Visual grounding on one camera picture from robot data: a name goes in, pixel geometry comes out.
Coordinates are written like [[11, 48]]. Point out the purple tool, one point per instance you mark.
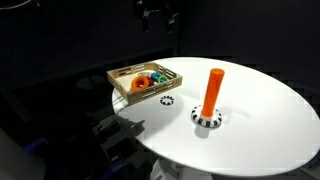
[[35, 145]]

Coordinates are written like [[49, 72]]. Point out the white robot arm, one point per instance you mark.
[[156, 13]]

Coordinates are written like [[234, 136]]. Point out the white rounded object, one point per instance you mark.
[[16, 163]]

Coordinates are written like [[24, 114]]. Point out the wooden slatted tray box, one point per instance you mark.
[[124, 79]]

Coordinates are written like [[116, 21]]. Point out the orange stacking peg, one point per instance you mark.
[[212, 93]]

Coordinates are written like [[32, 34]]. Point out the white table pedestal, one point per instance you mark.
[[173, 171]]

